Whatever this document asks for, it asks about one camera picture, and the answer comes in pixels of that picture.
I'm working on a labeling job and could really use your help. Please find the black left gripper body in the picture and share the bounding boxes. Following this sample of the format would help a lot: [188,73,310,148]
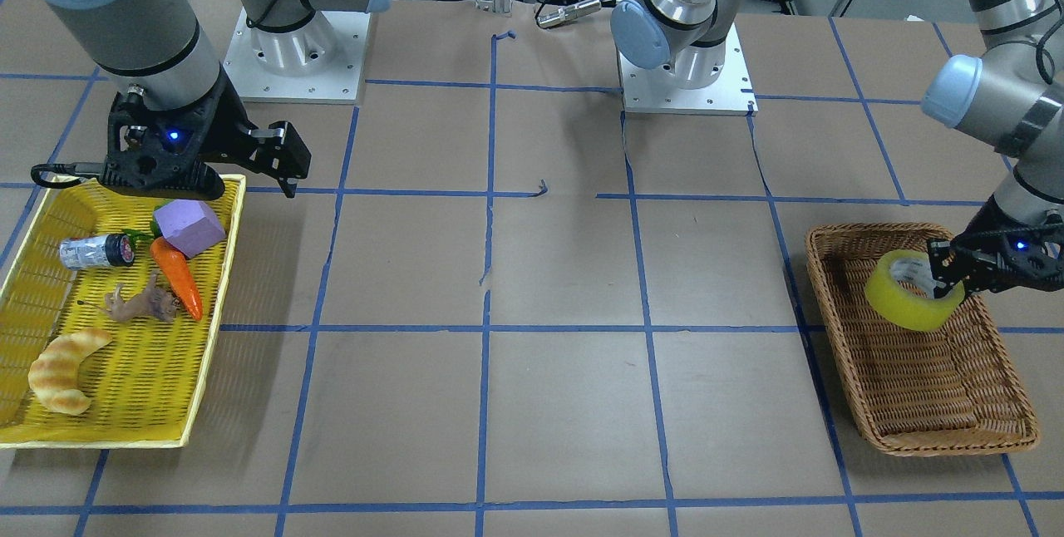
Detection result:
[927,196,1063,293]

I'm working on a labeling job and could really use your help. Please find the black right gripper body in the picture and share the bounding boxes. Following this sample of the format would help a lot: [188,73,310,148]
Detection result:
[100,75,283,199]

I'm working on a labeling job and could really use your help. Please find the yellow packing tape roll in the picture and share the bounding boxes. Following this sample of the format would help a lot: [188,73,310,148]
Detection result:
[864,249,966,333]

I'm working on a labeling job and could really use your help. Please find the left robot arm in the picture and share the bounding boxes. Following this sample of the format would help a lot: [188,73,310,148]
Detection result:
[609,0,1063,299]

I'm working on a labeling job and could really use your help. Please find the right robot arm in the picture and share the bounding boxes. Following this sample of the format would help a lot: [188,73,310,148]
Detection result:
[30,0,392,200]

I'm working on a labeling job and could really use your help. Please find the purple foam cube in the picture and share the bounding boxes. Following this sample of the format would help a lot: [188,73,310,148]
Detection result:
[153,200,227,259]

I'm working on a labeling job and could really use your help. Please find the silver drink can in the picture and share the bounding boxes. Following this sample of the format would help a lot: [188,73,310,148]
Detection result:
[57,233,136,271]

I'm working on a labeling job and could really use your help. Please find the brown wicker basket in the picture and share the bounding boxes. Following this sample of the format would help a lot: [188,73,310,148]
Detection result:
[805,222,1041,456]

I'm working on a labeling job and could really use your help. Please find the orange toy carrot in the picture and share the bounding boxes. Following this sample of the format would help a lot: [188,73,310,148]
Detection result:
[149,237,203,321]

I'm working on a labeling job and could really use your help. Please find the brown toy animal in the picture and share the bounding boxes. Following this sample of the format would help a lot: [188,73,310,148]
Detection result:
[101,269,176,323]

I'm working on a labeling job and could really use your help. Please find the yellow plastic tray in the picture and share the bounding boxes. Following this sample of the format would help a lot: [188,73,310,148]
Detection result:
[1,174,246,449]

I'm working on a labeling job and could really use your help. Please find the toy croissant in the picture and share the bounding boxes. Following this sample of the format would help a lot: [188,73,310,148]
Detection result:
[27,328,111,416]

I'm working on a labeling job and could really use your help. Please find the metal cylinder connector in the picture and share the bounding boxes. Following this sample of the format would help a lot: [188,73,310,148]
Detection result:
[535,0,602,30]

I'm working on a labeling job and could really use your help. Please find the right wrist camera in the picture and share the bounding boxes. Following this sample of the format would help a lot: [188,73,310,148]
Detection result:
[96,120,225,200]

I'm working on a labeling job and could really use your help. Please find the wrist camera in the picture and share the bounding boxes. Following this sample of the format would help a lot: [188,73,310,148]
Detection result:
[982,229,1063,293]
[96,120,225,200]

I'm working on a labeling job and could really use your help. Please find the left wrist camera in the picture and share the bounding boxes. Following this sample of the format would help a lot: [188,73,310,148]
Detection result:
[982,229,1063,293]

